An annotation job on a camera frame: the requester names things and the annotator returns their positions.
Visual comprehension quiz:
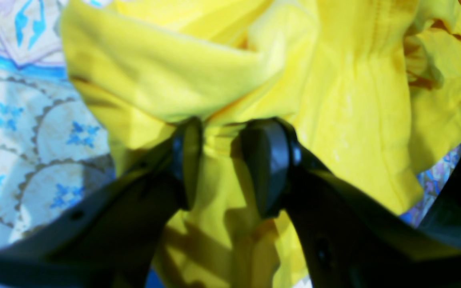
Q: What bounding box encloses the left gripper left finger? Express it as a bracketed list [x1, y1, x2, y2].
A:
[0, 117, 202, 288]

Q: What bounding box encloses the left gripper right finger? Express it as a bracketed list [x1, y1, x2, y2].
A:
[240, 118, 461, 288]

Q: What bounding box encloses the yellow T-shirt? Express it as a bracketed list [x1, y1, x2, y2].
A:
[60, 0, 461, 288]

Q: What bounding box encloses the patterned blue tablecloth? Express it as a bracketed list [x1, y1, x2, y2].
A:
[0, 0, 461, 288]

